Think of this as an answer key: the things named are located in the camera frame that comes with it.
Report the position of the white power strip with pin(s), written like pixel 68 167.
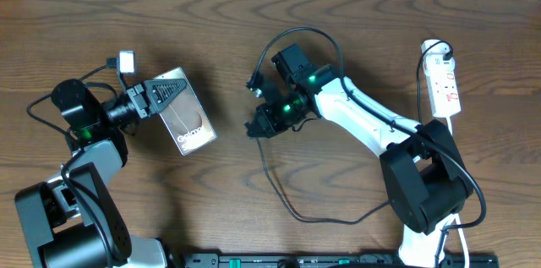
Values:
pixel 441 82

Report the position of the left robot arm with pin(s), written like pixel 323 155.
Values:
pixel 71 220

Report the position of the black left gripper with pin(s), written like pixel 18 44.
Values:
pixel 141 99

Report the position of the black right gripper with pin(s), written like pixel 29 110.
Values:
pixel 271 127

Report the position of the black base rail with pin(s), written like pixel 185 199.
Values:
pixel 290 261

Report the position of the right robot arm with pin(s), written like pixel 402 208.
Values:
pixel 425 178

